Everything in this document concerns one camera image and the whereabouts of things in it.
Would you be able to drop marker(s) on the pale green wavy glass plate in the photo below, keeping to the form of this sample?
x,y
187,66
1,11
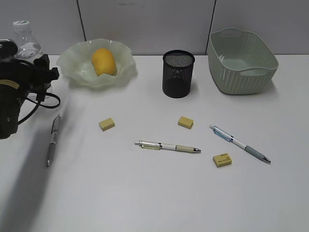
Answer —
x,y
76,64

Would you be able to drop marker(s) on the blue clip pen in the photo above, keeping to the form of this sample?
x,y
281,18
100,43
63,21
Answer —
x,y
228,137

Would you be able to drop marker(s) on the black mesh pen holder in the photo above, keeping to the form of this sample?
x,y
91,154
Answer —
x,y
177,73

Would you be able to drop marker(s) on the clear water bottle green label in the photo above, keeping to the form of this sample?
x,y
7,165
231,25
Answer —
x,y
29,50

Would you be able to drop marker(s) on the yellow eraser left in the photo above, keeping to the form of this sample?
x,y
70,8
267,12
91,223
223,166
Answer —
x,y
106,124

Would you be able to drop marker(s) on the pale green plastic basket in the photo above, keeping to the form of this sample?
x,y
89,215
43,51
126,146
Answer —
x,y
248,66

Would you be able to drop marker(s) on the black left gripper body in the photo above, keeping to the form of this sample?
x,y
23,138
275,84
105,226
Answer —
x,y
13,93

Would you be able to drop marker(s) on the white waste paper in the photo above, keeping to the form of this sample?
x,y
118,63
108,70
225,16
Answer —
x,y
221,58

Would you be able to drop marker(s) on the yellow printed eraser right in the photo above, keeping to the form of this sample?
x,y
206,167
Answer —
x,y
222,160

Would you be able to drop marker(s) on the yellow mango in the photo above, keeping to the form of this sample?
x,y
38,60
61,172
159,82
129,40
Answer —
x,y
103,62

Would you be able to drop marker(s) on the yellow eraser middle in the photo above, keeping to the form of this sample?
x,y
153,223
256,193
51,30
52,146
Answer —
x,y
185,122

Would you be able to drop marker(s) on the beige grip pen middle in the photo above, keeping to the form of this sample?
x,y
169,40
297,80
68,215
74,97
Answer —
x,y
155,145

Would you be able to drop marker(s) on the grey grip pen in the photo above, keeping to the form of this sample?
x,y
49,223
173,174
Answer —
x,y
53,141

